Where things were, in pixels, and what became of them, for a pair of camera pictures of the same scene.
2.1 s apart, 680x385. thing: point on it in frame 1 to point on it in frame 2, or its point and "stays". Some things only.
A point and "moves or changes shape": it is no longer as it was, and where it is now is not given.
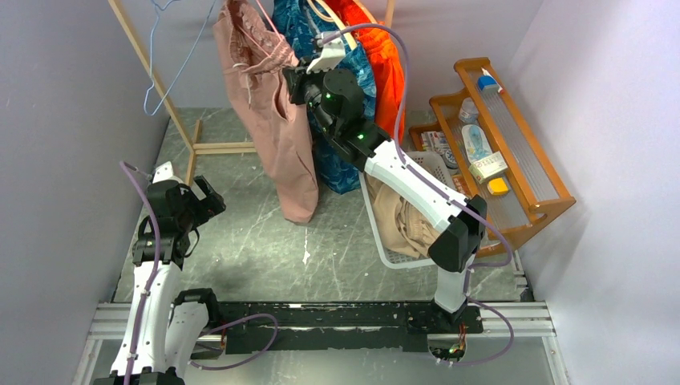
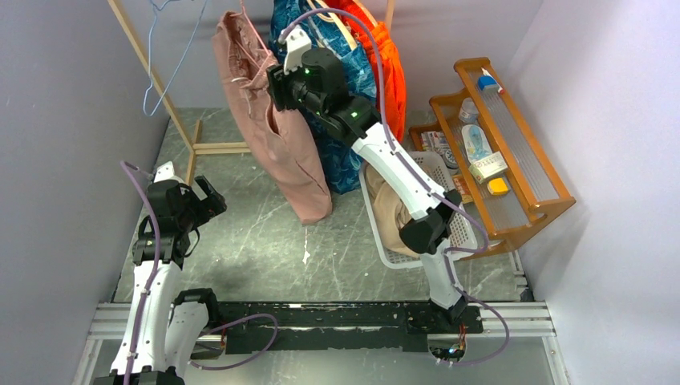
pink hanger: [270, 22] to [243, 14]
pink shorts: [259, 52] moves or changes shape
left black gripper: [207, 207] stays
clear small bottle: [468, 112] stays
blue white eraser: [487, 83] stays
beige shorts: [402, 228] stays
